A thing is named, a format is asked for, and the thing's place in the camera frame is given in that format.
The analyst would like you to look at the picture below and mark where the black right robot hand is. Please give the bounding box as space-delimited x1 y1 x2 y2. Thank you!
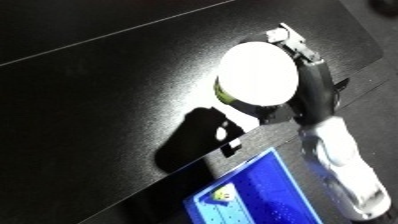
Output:
246 22 352 126

